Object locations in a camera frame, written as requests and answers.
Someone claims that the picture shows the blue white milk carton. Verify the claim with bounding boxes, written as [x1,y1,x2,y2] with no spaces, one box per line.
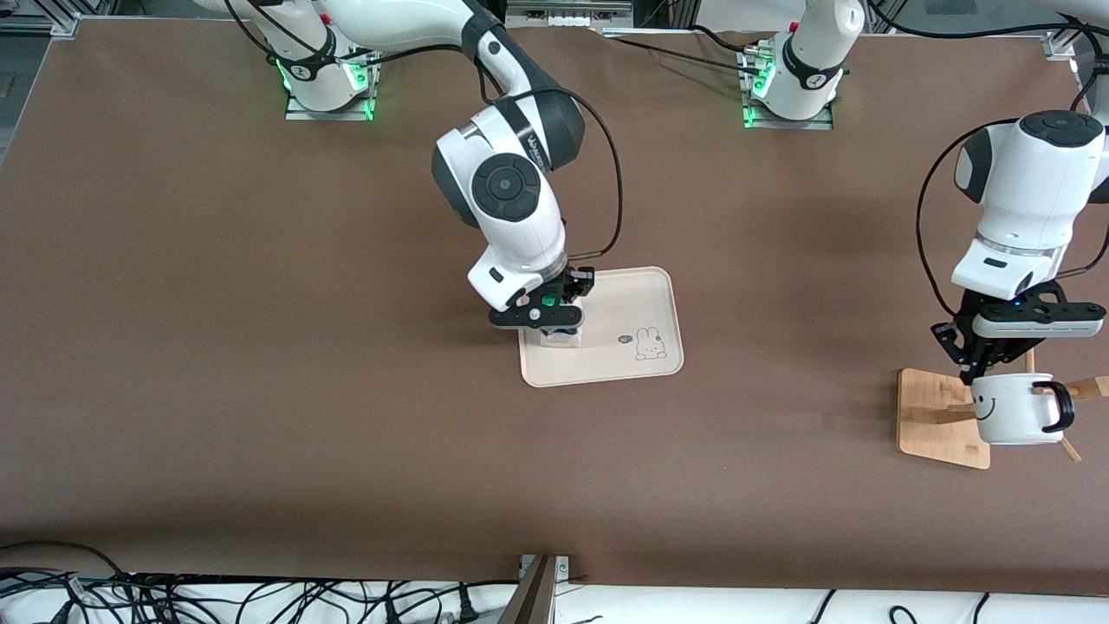
[537,295,584,350]

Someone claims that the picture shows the white smiley face cup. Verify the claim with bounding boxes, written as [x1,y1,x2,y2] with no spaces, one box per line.
[970,373,1076,446]

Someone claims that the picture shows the cream rabbit print tray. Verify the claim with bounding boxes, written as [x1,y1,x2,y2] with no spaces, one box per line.
[516,266,684,388]

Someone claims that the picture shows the wooden cup stand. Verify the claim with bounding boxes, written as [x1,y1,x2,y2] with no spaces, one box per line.
[897,347,1109,471]

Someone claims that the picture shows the brown table cover sheet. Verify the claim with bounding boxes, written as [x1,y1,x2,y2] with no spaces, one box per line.
[0,17,1109,597]

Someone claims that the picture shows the grey power strip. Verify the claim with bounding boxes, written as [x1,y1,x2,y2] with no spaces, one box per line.
[507,0,634,27]

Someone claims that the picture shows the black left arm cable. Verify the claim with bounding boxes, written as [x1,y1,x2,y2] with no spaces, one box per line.
[916,117,1021,320]

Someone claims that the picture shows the black base power cable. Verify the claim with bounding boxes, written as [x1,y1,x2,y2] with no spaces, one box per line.
[606,24,770,77]

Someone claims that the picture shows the aluminium frame post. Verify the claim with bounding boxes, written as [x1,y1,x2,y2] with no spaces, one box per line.
[498,555,573,624]

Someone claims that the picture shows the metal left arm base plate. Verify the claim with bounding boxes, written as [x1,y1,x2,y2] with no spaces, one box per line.
[738,48,834,131]

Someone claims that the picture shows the aluminium corner frame profile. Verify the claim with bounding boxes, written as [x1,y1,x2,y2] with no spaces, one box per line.
[1044,0,1109,60]
[0,0,81,37]

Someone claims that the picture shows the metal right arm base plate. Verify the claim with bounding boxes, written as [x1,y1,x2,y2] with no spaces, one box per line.
[284,48,376,121]

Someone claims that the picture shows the tangled black floor cables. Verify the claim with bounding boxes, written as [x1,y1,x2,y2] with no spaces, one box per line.
[0,542,521,624]

